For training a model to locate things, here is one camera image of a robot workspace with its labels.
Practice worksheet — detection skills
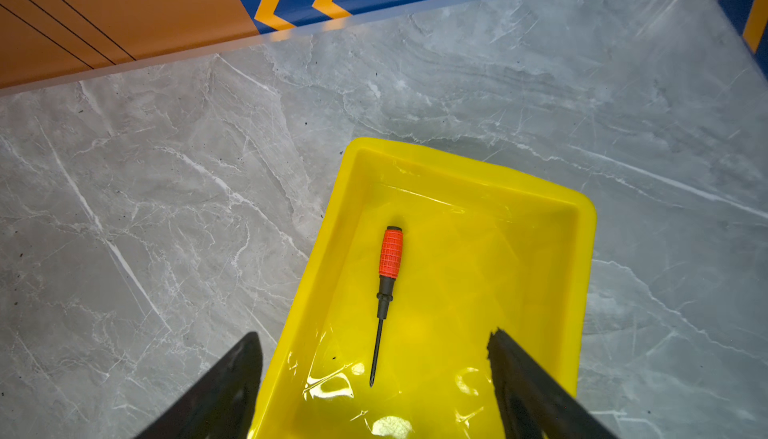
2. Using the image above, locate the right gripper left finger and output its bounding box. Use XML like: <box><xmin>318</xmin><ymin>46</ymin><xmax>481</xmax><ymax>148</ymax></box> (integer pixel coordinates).
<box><xmin>138</xmin><ymin>331</ymin><xmax>263</xmax><ymax>439</ymax></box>

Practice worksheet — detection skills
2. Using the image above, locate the red black screwdriver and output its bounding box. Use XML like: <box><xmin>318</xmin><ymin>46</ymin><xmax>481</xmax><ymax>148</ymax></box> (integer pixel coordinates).
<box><xmin>369</xmin><ymin>226</ymin><xmax>404</xmax><ymax>387</ymax></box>

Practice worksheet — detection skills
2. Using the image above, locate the yellow plastic bin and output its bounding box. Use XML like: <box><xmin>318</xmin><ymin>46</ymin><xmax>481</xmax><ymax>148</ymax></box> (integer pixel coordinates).
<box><xmin>251</xmin><ymin>138</ymin><xmax>597</xmax><ymax>438</ymax></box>

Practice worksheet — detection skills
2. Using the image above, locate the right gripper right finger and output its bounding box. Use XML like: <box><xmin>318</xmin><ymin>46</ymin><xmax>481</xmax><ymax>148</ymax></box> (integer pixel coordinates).
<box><xmin>487</xmin><ymin>329</ymin><xmax>616</xmax><ymax>439</ymax></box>

